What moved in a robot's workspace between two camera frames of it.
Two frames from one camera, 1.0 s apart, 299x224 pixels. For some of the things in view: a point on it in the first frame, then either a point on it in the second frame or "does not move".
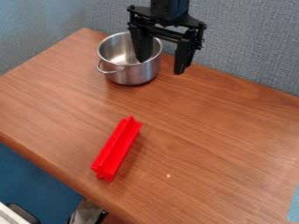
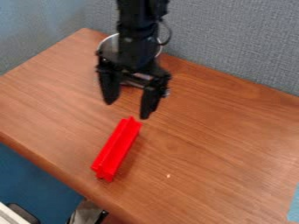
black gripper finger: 144,38 -> 110,85
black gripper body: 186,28 -> 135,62
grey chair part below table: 88,213 does not move
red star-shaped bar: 116,148 does not move
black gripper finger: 187,48 -> 152,96
